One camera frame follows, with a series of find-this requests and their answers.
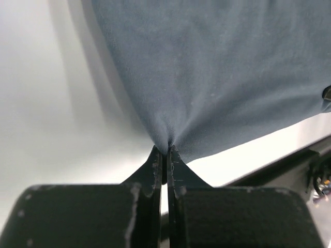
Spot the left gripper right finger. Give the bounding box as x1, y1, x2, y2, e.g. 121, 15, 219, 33
167, 147, 323, 247

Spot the grey-blue t shirt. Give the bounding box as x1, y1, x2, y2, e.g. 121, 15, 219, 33
92, 1, 330, 162

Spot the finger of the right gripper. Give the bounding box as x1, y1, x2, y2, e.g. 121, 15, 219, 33
322, 86, 331, 101

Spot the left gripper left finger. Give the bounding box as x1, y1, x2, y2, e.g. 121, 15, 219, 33
1, 148, 162, 248

